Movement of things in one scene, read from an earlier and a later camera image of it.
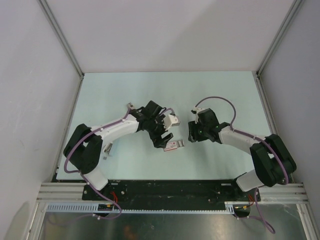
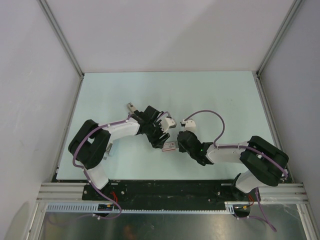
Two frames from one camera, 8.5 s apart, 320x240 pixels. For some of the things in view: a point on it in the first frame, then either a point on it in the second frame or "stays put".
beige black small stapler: [130, 106] stays put
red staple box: [172, 145] stays put
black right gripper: [193, 136] to [181, 149]
